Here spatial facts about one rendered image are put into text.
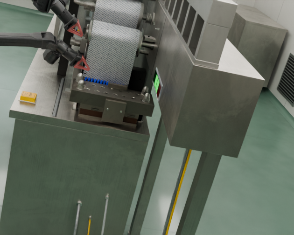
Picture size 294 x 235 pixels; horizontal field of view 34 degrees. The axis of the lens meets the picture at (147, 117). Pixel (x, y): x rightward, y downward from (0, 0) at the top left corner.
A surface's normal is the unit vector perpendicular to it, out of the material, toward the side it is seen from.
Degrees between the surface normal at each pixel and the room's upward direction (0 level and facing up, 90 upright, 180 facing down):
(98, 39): 90
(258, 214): 0
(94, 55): 91
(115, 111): 90
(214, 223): 0
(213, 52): 90
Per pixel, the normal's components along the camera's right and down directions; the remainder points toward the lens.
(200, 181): 0.08, 0.40
